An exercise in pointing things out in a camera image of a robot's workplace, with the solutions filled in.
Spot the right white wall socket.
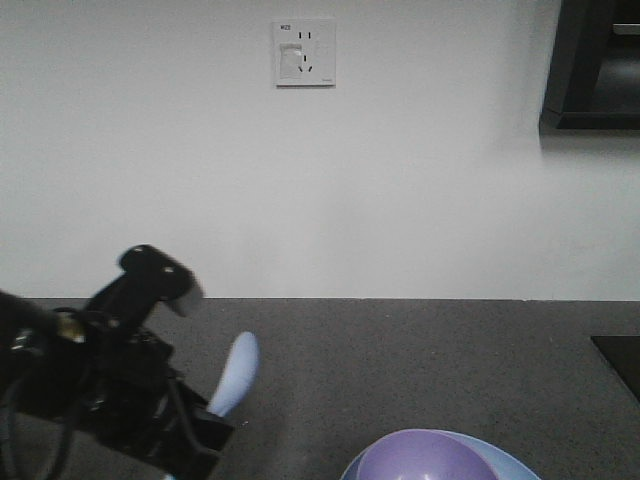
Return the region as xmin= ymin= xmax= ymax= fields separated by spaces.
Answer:
xmin=271 ymin=18 xmax=337 ymax=88

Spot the black induction cooktop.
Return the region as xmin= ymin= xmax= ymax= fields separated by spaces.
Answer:
xmin=591 ymin=335 xmax=640 ymax=400

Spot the black range hood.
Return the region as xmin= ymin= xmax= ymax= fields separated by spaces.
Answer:
xmin=538 ymin=1 xmax=639 ymax=151

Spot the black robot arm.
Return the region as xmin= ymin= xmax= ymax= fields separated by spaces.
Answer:
xmin=1 ymin=293 xmax=233 ymax=479

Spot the purple plastic bowl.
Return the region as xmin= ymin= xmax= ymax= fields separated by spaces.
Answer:
xmin=356 ymin=430 xmax=498 ymax=479

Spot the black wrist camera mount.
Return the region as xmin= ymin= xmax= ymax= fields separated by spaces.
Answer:
xmin=84 ymin=244 xmax=204 ymax=334

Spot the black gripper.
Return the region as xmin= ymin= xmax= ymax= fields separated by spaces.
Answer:
xmin=1 ymin=309 xmax=234 ymax=479

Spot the light blue plastic spoon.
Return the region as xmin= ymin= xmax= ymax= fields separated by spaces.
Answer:
xmin=207 ymin=331 xmax=260 ymax=417

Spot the light blue plastic plate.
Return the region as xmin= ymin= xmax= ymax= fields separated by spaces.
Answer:
xmin=342 ymin=429 xmax=538 ymax=479

